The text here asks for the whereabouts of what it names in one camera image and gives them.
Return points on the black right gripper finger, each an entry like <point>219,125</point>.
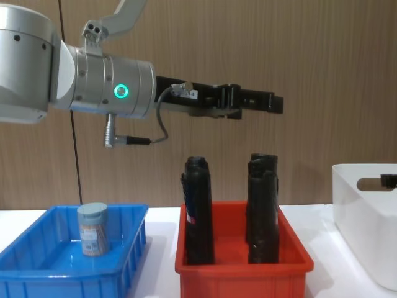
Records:
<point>389,180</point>

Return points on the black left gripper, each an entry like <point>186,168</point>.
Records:
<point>198,96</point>

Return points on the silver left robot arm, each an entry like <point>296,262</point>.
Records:
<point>31,62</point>

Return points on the black bag roll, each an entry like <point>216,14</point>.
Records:
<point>263,163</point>
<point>200,223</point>
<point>263,223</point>
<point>196,161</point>

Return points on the red plastic bin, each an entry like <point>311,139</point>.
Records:
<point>242,279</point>

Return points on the clear toothpick jar grey lid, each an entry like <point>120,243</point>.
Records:
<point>93,232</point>

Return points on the blue plastic bin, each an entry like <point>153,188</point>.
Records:
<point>46,273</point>

